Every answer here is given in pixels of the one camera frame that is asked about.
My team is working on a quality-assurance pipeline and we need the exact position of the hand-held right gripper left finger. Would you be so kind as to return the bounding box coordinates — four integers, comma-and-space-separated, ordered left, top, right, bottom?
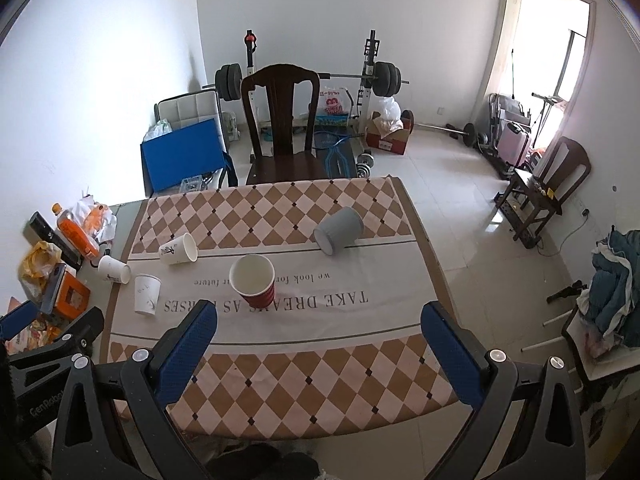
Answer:
52, 300, 219, 480

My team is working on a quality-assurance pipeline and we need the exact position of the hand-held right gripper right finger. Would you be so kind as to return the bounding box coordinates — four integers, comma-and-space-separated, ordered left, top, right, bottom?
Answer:
421, 302, 587, 480

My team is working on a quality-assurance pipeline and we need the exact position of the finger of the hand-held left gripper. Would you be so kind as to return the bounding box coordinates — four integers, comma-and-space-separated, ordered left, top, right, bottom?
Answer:
0, 301, 40, 342
7, 306, 106, 386

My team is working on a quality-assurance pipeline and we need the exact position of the grey cup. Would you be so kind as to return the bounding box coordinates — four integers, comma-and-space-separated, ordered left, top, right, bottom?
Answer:
313, 206, 365, 257

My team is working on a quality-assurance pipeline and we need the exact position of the red paper cup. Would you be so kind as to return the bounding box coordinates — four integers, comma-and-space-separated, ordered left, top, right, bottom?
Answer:
229, 254, 277, 310

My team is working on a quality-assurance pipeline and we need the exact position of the white paper cup large print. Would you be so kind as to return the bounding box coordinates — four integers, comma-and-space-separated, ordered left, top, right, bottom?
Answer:
158, 232, 199, 266

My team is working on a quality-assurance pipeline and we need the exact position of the snack packet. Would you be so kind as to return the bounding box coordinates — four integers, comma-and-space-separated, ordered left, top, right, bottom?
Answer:
7, 317, 66, 354

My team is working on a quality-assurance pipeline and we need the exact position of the orange box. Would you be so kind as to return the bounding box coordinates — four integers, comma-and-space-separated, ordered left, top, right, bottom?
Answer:
40, 262, 94, 319

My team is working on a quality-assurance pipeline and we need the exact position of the yellow plastic bag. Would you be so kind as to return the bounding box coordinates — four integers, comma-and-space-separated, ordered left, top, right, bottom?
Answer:
19, 241, 64, 306

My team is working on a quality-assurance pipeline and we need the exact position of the long black box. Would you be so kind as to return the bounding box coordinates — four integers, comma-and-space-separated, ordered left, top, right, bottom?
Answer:
22, 211, 84, 271

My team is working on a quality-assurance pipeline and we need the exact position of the orange drink bottle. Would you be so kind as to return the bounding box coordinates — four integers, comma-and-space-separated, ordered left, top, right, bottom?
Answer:
51, 203, 101, 260

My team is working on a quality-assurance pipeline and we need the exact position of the crumpled snack bag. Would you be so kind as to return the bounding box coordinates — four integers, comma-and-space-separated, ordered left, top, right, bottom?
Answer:
65, 195, 119, 244

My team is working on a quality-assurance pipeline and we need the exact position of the checked tablecloth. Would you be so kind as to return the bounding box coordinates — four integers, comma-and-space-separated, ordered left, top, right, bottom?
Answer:
100, 175, 461, 436

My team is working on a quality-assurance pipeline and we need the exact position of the white chair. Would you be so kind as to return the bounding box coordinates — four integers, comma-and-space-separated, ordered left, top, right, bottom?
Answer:
520, 305, 640, 401

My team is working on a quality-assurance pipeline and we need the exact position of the pile of clothes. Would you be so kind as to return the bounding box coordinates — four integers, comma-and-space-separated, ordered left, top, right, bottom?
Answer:
589, 229, 640, 357

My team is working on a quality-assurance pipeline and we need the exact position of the blue board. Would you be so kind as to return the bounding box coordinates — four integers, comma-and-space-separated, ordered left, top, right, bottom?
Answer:
140, 119, 229, 195

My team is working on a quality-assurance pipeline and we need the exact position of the white plastic bag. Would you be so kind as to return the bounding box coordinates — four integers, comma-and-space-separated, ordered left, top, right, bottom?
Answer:
144, 119, 174, 144
372, 95, 404, 134

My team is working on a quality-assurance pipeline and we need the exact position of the dark wooden chair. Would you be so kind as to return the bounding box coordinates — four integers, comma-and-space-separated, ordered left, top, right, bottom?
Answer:
494, 136, 592, 250
240, 64, 358, 186

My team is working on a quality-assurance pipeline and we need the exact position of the red cardboard box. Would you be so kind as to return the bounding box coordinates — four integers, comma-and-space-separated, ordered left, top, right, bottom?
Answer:
365, 110, 416, 156

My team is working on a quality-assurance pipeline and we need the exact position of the pink suitcase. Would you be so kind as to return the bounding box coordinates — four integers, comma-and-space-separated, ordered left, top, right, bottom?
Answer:
497, 121, 532, 167

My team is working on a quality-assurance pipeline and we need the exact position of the thin barbell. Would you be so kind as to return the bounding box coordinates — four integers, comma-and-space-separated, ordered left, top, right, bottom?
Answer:
414, 121, 489, 151

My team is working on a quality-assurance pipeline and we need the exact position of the grey padded chair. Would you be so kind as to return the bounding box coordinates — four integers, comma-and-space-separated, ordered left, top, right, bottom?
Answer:
154, 91, 224, 133

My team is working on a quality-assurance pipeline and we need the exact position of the barbell with black plates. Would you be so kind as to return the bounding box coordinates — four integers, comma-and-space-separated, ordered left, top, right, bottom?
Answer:
215, 61, 411, 102

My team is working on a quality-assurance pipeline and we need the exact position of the red printed plastic bag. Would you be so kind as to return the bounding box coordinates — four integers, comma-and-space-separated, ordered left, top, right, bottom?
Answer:
315, 87, 352, 119

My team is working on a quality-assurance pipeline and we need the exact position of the white weight rack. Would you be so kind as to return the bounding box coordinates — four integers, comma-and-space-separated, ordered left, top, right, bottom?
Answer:
242, 30, 382, 153

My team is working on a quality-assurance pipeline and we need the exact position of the grey folding frame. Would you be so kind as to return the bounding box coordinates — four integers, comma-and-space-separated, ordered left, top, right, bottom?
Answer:
487, 92, 531, 157

